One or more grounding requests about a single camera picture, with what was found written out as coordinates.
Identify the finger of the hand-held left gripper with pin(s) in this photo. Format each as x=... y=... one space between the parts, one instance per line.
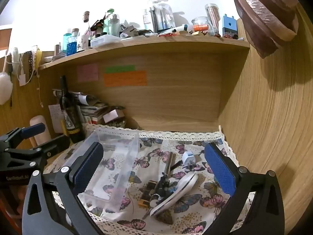
x=57 y=142
x=34 y=129

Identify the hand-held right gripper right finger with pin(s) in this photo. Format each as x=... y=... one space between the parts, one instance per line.
x=220 y=169

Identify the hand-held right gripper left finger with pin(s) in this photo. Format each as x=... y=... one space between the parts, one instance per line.
x=85 y=169

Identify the white plug adapter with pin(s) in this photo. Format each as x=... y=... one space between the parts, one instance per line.
x=188 y=158

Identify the clear plastic storage bin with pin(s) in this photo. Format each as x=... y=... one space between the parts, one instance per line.
x=117 y=156

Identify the white handheld massager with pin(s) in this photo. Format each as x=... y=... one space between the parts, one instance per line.
x=181 y=188

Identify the brown black rectangular fob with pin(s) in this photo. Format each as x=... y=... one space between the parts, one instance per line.
x=146 y=193

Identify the white cylindrical bottle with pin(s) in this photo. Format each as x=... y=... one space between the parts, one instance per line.
x=39 y=123

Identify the handwritten note paper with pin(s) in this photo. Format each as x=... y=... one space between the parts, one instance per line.
x=55 y=117

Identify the dark wine bottle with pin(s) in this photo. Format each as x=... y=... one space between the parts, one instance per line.
x=71 y=117

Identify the butterfly print lace tablecloth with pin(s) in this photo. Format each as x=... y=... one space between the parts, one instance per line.
x=195 y=202

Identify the stack of magazines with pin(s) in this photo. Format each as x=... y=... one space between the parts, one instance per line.
x=93 y=110

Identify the white fluffy puff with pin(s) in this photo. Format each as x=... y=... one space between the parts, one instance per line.
x=5 y=88

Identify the pile of small metal caps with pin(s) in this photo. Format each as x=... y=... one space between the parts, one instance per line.
x=117 y=124

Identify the small pink white box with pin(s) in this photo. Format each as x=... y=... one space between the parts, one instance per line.
x=113 y=116

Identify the pink sticky note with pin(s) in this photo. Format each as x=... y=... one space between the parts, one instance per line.
x=88 y=72

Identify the blue liquid bottle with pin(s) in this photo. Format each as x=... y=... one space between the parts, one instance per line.
x=70 y=44

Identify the orange sticky note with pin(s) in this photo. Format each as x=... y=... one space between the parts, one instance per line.
x=125 y=78

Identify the green sticky note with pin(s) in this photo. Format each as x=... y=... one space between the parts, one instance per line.
x=119 y=68

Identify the white printed cup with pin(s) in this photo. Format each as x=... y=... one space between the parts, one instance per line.
x=83 y=42

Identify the white plastic box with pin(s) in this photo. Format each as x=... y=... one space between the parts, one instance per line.
x=105 y=41

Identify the green pump bottle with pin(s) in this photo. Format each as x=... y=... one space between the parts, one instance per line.
x=111 y=24

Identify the blue white small box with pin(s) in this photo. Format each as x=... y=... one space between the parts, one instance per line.
x=228 y=27

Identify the white marker pen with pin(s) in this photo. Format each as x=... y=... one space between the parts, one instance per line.
x=176 y=29

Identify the clear jar with sticks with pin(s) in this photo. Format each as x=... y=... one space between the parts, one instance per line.
x=212 y=17

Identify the clear plastic package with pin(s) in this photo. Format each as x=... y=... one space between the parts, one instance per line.
x=160 y=17

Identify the brown quilted bag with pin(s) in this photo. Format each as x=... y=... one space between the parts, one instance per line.
x=264 y=12

